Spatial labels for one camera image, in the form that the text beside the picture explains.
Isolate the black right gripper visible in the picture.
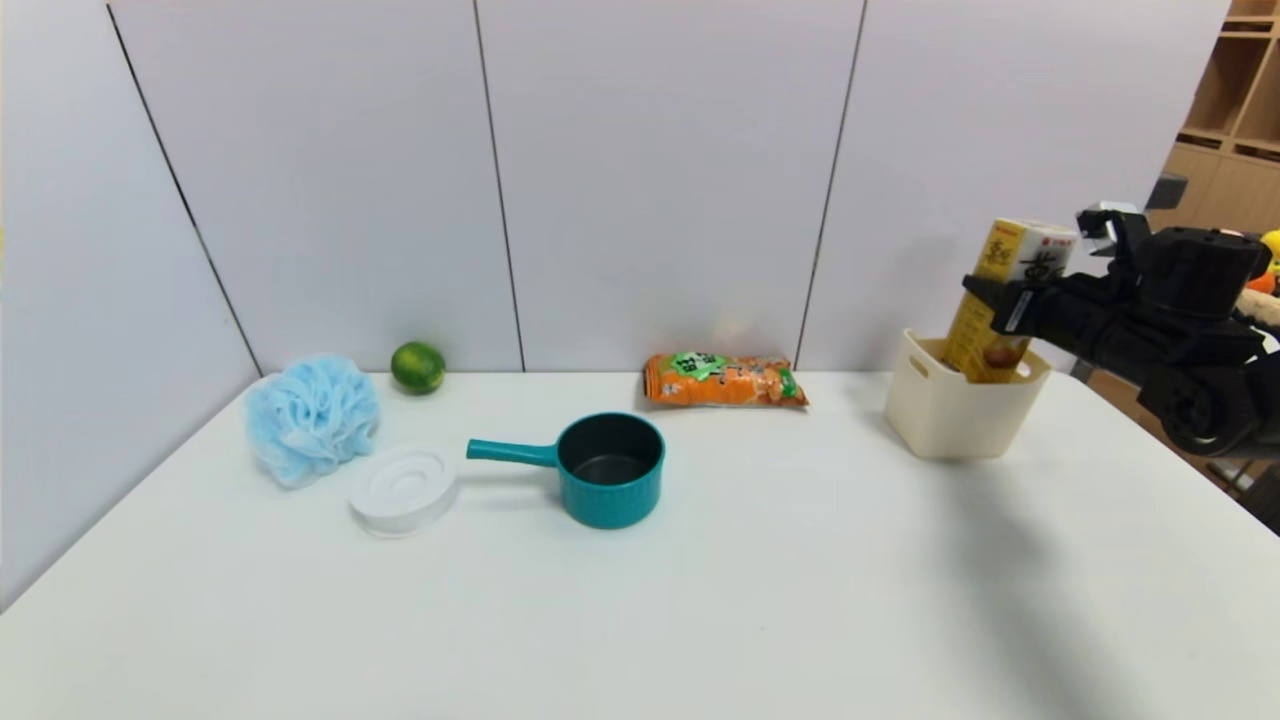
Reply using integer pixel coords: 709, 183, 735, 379
962, 272, 1113, 354

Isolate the yellow hexagonal potato chips box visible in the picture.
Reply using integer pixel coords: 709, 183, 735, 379
940, 218, 1081, 385

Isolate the cream plastic basket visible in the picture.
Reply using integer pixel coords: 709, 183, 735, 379
884, 329, 1053, 461

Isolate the orange snack bag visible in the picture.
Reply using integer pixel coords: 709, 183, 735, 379
643, 352, 809, 410

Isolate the wooden shelf unit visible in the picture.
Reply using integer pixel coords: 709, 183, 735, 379
1145, 0, 1280, 236

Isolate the black office chair base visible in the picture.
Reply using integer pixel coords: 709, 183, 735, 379
1215, 458, 1280, 536

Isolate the green lime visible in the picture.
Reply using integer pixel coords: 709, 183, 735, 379
390, 341, 447, 395

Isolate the white round plastic lid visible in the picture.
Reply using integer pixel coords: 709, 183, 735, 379
349, 444, 461, 538

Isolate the light blue mesh bath pouf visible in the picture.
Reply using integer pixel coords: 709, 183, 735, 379
245, 353, 382, 489

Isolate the teal saucepan with handle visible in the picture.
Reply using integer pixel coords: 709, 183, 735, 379
466, 412, 667, 530

